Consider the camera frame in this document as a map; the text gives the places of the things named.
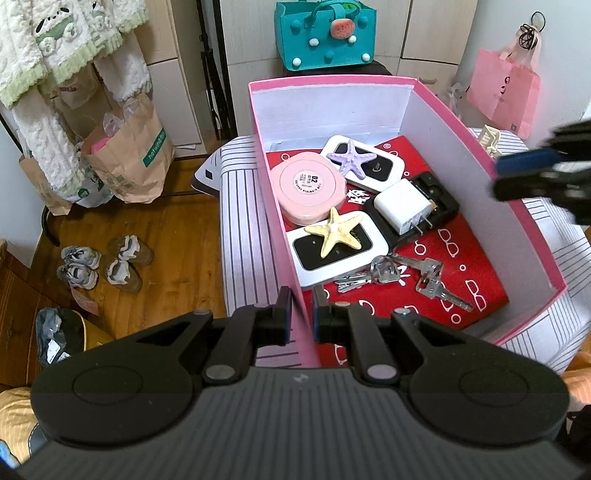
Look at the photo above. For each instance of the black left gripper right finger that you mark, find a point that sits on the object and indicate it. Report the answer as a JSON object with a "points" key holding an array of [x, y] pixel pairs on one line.
{"points": [[464, 388]]}

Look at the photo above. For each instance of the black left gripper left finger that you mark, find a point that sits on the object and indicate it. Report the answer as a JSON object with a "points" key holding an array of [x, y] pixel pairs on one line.
{"points": [[141, 385]]}

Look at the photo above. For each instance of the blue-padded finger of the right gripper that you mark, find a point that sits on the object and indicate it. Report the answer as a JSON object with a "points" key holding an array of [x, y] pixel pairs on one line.
{"points": [[528, 161]]}

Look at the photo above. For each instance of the cream hair claw clip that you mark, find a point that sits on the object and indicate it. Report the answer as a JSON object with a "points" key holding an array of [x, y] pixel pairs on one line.
{"points": [[489, 138]]}

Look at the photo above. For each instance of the black rectangular device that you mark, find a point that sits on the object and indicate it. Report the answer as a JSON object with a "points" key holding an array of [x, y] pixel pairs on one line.
{"points": [[447, 209]]}

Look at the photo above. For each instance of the white USB charger plug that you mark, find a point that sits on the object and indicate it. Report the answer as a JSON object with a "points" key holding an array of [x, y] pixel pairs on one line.
{"points": [[404, 206]]}

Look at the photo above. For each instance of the pink cardboard storage box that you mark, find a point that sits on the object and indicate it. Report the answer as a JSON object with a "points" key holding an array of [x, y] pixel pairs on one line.
{"points": [[394, 114]]}

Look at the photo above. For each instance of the silver key bunch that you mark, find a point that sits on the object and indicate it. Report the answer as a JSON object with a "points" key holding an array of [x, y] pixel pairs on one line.
{"points": [[387, 269]]}

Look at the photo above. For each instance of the purple starfish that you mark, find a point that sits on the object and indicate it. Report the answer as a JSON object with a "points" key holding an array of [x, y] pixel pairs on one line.
{"points": [[352, 160]]}

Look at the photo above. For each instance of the yellow starfish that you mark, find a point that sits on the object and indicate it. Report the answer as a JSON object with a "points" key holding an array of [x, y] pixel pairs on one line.
{"points": [[337, 230]]}

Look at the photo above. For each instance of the pink rounded square case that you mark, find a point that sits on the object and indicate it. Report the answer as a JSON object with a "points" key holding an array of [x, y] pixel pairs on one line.
{"points": [[307, 186]]}

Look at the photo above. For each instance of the pink shopping bag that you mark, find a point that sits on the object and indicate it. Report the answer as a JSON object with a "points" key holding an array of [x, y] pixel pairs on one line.
{"points": [[506, 92]]}

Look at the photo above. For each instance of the yellow box with black bag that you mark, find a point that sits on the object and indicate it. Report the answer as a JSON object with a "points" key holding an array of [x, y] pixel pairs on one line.
{"points": [[61, 333]]}

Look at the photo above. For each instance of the striped white tablecloth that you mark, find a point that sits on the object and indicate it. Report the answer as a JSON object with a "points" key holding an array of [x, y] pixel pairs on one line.
{"points": [[248, 273]]}

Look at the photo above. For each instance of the brown white shoe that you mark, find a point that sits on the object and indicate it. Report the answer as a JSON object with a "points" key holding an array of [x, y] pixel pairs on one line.
{"points": [[132, 249], [122, 275]]}

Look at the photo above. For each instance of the grey white sneaker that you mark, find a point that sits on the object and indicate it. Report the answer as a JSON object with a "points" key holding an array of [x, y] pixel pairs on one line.
{"points": [[81, 255], [77, 275]]}

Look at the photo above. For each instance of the red patterned cloth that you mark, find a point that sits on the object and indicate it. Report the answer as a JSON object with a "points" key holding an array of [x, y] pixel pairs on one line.
{"points": [[467, 273]]}

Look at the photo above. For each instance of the black suitcase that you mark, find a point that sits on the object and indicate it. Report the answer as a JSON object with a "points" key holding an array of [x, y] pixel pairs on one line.
{"points": [[374, 68]]}

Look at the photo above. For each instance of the brown paper bag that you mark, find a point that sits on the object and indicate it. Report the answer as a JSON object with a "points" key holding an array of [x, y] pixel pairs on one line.
{"points": [[130, 151]]}

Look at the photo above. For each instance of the beige wardrobe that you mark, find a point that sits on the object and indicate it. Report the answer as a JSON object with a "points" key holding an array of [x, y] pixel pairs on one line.
{"points": [[216, 48]]}

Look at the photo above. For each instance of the white green knit cardigan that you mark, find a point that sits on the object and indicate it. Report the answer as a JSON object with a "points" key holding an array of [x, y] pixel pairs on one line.
{"points": [[45, 45]]}

